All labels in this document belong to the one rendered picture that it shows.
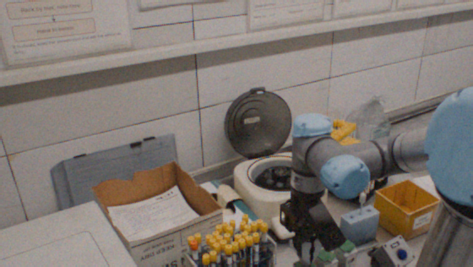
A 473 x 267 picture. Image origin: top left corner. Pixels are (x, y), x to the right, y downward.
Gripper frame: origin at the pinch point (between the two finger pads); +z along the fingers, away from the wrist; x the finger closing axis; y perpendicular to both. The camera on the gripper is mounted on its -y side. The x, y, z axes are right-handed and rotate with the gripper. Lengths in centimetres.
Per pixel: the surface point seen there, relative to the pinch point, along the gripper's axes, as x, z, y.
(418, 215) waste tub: -37.4, 1.3, -1.1
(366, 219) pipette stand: -23.2, 0.2, 4.7
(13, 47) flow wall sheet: 41, -42, 57
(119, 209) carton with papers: 27, 3, 49
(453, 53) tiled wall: -130, -15, 58
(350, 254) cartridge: -13.2, 4.0, 0.1
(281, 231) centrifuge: -6.2, 5.8, 19.1
